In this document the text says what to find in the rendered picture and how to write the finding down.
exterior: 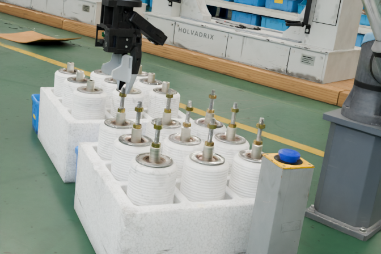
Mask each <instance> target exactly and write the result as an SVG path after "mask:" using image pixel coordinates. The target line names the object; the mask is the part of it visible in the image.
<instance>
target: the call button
mask: <svg viewBox="0 0 381 254"><path fill-rule="evenodd" d="M278 155H279V156H280V159H281V160H283V161H285V162H290V163H295V162H297V160H298V159H300V153H298V152H297V151H295V150H292V149H280V150H279V151H278Z"/></svg>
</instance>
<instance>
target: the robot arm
mask: <svg viewBox="0 0 381 254"><path fill-rule="evenodd" d="M361 1H362V4H363V7H364V9H365V12H366V15H367V18H368V20H369V23H370V27H371V29H372V32H368V33H367V34H365V35H364V38H363V42H362V44H361V51H360V55H359V60H358V65H357V70H356V74H355V78H354V84H353V88H352V89H351V91H350V92H349V95H348V96H347V98H346V99H345V101H344V103H343V105H342V108H341V114H342V115H343V116H344V117H346V118H349V119H351V120H354V121H357V122H361V123H364V124H369V125H375V126H381V0H361ZM134 7H142V1H141V0H102V1H101V14H100V24H97V25H96V39H95V46H102V47H103V51H105V52H108V53H112V58H111V60H110V61H109V62H107V63H105V64H103V65H102V67H101V71H102V72H103V73H104V74H108V75H111V76H112V78H113V79H116V80H117V88H118V90H121V89H122V87H123V85H124V84H125V83H126V86H125V94H129V92H130V90H131V89H132V87H133V85H134V82H135V80H136V77H137V74H138V72H139V67H140V64H141V58H142V35H141V34H143V35H144V36H145V37H146V38H147V39H148V41H150V42H151V43H153V44H155V45H161V46H163V44H164V43H165V42H166V40H167V38H168V37H167V36H166V35H165V34H164V32H162V31H161V30H160V29H158V28H156V27H154V26H153V25H152V24H151V23H150V22H148V21H147V20H146V19H145V18H143V17H142V16H141V15H140V14H139V13H137V12H135V11H133V9H134ZM98 30H101V31H104V32H102V35H101V36H102V37H104V39H100V40H99V41H98ZM128 53H130V55H128Z"/></svg>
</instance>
